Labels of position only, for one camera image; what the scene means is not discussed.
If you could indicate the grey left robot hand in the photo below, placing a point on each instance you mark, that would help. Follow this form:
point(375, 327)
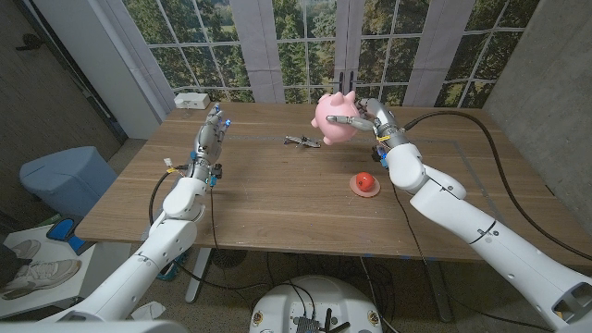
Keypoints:
point(208, 143)

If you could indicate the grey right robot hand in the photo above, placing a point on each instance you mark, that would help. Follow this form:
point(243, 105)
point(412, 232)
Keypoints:
point(386, 122)

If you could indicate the pink plastic piggy bank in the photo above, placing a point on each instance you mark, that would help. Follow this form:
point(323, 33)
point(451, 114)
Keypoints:
point(337, 108)

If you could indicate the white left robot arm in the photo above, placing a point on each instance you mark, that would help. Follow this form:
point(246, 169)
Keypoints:
point(157, 245)

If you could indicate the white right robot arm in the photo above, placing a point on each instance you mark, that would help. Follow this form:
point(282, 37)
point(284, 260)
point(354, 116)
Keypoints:
point(485, 240)

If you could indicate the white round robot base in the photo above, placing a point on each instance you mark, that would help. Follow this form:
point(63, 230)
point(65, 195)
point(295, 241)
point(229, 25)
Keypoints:
point(319, 300)

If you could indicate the white plastic box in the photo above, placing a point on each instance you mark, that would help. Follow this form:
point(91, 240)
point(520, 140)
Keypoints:
point(192, 100)

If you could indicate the red ball on pink dish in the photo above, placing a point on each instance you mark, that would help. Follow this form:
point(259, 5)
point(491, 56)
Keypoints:
point(365, 194)

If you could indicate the printed window backdrop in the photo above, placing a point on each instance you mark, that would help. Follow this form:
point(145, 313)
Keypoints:
point(296, 46)

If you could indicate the white table leg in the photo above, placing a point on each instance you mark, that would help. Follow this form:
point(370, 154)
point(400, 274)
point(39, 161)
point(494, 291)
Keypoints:
point(199, 273)

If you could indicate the teal object under table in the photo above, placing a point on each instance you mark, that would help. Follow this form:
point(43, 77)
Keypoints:
point(175, 269)

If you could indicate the blue-grey lidded bin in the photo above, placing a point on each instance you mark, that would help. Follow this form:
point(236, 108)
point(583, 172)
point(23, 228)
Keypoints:
point(65, 180)

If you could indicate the white floor board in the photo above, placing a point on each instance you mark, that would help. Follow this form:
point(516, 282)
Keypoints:
point(99, 261)

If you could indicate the blue padded object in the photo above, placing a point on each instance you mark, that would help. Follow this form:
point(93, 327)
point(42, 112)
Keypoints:
point(62, 230)

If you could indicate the small grey sneaker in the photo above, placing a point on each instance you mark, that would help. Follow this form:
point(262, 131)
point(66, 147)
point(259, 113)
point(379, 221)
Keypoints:
point(25, 249)

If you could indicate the large grey sneaker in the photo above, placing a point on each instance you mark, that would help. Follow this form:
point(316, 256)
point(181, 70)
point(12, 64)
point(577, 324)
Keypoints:
point(41, 275)

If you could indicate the white robot chest panel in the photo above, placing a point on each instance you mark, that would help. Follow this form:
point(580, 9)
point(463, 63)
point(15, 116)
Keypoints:
point(92, 327)

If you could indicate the dark trouser leg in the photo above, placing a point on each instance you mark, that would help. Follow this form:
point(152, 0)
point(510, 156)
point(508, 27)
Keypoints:
point(7, 266)

